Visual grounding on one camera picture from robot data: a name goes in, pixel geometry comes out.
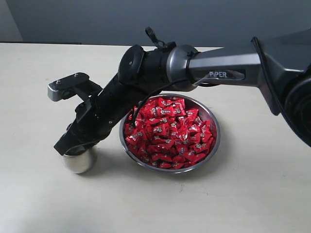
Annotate pile of red candies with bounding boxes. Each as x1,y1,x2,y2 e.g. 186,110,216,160
124,96,215,169

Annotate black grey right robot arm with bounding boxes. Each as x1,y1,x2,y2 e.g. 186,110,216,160
48,28,311,155

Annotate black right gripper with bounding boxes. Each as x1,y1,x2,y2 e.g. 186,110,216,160
54,77,143,155

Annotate stainless steel bowl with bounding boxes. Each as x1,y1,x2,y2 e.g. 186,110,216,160
119,94,221,174

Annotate black camera cable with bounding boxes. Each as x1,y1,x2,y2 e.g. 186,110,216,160
130,72,212,129

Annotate stainless steel cup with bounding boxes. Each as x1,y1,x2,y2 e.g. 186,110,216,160
62,146,97,174

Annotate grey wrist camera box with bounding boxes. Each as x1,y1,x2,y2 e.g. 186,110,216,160
48,72,102,102

